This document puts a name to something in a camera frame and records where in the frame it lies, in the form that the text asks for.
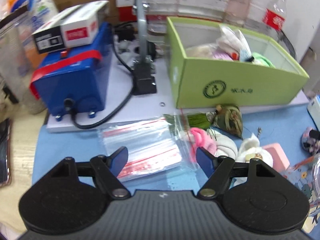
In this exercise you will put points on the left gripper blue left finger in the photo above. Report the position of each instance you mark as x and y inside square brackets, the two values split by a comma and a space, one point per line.
[106, 169]

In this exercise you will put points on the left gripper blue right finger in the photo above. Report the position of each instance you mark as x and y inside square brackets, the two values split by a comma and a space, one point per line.
[218, 171]

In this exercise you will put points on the floral white towel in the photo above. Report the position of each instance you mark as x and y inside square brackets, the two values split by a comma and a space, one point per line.
[234, 44]

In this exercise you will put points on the white pink rolled sock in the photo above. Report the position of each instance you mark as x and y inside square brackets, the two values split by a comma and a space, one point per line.
[211, 140]

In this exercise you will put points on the white cloth with yellow duck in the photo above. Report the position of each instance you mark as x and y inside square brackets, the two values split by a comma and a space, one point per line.
[250, 148]

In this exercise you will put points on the zip bags with red stripes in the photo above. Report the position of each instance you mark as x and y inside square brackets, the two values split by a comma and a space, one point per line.
[154, 145]

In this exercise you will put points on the green zongzi tassel ornament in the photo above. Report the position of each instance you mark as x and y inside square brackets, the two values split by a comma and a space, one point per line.
[227, 118]

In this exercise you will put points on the pink sponge block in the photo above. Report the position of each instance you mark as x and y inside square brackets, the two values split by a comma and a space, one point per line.
[280, 160]

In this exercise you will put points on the patterned drinking glass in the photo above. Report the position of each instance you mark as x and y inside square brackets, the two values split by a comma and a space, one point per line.
[305, 176]

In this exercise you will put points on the green cardboard box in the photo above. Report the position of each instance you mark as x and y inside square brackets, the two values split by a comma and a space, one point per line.
[199, 82]

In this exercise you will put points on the pink purple cloth bundle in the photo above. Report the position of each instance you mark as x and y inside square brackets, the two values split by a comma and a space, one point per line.
[310, 140]

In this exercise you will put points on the black smartphone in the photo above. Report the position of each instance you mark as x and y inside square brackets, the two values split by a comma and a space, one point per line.
[5, 174]

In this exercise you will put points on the blue tissue pack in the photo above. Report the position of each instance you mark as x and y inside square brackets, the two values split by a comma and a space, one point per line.
[314, 110]

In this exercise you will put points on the green towel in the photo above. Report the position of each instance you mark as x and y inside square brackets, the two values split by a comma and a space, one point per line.
[261, 60]

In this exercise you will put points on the grey white socks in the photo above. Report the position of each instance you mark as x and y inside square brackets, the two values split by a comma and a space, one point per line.
[202, 51]

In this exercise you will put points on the tall clear plastic container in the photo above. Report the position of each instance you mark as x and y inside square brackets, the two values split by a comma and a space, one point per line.
[19, 58]

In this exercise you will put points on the black white small box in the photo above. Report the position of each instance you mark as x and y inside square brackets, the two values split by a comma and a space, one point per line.
[75, 26]

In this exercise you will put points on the pink lid glass jar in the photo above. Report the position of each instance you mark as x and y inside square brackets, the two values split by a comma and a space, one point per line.
[236, 12]

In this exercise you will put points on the cola bottle red cap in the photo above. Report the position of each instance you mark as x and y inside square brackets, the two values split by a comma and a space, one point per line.
[275, 16]

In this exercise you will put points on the red lid plastic jar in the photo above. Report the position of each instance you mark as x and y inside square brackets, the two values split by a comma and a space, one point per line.
[157, 14]

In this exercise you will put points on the grey metal bracket stand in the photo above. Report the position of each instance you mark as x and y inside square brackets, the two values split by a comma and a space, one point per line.
[143, 80]

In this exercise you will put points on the blue machine with red strap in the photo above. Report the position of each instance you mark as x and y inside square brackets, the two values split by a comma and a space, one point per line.
[76, 79]

